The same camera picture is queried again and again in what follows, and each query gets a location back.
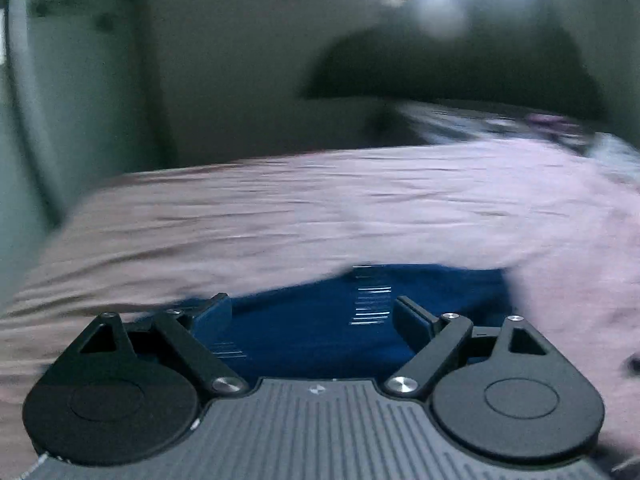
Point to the dark scalloped headboard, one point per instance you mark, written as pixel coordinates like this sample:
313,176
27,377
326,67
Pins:
450,70

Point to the printed pillow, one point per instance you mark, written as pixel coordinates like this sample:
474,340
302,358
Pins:
480,122

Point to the pale green wardrobe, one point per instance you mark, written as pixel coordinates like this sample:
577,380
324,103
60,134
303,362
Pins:
60,85

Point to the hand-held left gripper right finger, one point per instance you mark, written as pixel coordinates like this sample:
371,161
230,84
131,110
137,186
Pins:
411,321

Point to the purple cloth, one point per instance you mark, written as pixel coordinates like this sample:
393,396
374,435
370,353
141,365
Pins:
545,119

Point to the pink bed sheet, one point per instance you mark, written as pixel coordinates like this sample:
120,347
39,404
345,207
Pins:
300,210

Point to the light blue cloth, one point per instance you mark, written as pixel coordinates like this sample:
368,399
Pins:
617,152

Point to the dark blue knit sweater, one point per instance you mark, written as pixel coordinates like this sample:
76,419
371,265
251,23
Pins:
310,325

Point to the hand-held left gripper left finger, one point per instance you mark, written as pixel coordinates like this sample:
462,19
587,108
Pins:
214,319

